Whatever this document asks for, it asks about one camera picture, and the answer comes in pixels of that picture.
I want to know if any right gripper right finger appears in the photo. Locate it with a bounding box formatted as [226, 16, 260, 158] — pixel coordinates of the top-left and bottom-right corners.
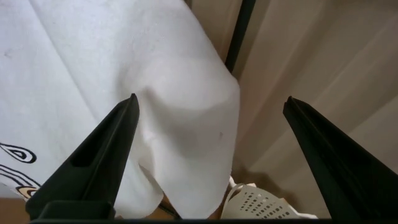
[282, 95, 398, 220]

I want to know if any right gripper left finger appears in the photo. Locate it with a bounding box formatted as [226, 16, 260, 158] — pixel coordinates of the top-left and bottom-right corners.
[25, 93, 140, 220]

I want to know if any white garment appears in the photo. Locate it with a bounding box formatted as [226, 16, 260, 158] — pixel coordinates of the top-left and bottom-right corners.
[0, 0, 241, 220]

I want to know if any white laundry basket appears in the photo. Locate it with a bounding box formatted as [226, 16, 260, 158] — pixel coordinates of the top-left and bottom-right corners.
[220, 175, 318, 220]

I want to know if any black clothes rack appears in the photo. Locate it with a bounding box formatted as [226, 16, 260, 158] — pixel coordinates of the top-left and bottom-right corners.
[158, 0, 256, 220]

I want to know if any white curtain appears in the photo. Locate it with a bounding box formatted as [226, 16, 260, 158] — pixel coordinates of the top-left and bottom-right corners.
[183, 0, 398, 218]

